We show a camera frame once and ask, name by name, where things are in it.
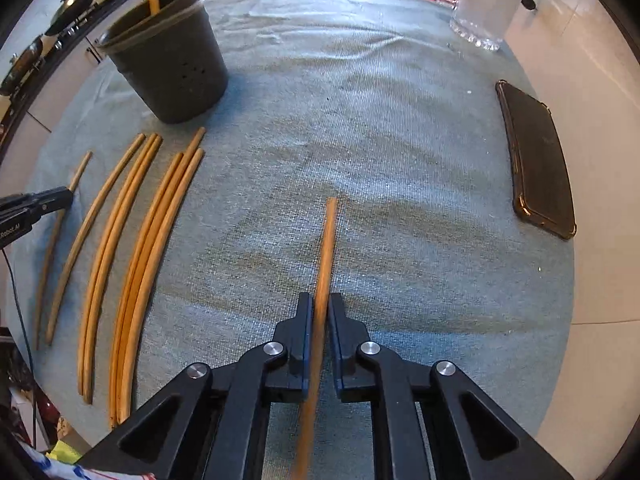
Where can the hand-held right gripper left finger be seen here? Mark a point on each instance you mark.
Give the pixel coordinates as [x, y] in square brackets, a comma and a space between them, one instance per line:
[300, 340]

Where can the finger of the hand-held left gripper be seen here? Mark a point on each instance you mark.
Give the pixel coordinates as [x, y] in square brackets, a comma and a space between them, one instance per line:
[50, 200]

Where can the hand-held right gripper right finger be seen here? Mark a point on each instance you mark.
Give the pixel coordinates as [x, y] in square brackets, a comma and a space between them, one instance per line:
[337, 345]

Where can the group of wooden chopsticks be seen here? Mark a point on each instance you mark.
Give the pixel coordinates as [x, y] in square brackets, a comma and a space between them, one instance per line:
[145, 260]

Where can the dark grey chopstick holder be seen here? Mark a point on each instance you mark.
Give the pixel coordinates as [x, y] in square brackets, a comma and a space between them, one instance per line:
[175, 75]

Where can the metal cooking pan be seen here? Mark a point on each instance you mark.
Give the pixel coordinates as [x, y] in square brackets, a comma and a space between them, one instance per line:
[22, 62]

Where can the black wok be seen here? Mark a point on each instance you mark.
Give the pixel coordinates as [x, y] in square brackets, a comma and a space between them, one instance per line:
[72, 2]

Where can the teal tablecloth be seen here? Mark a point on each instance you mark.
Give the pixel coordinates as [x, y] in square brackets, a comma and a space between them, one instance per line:
[350, 135]

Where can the yellow green packet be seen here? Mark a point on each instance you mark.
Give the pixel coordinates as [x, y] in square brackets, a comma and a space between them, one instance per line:
[62, 452]

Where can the white blue red cloth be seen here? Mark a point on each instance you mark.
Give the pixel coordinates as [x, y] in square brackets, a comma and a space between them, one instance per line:
[65, 472]

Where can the smartphone in clear case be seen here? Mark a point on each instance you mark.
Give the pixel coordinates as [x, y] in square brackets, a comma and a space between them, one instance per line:
[537, 160]

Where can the clear glass pitcher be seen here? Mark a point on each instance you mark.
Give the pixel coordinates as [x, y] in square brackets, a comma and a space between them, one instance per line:
[480, 5]

